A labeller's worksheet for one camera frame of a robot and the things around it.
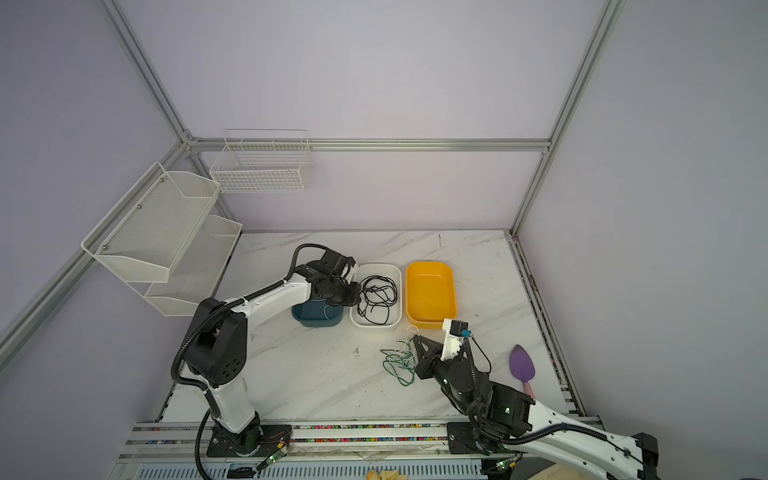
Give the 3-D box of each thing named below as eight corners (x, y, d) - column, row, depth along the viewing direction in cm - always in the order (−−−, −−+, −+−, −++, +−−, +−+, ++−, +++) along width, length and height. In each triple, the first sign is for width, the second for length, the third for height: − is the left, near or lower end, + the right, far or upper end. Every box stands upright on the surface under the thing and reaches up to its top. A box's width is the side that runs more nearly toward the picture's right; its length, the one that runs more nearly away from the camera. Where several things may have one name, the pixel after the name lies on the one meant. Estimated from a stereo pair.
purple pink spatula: (518, 396, 83) (520, 394, 82) (505, 347, 93) (507, 344, 91) (541, 396, 83) (543, 394, 82) (526, 347, 93) (528, 344, 91)
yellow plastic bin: (407, 330, 96) (408, 320, 91) (405, 273, 111) (405, 262, 106) (458, 330, 96) (461, 320, 91) (449, 273, 111) (452, 262, 106)
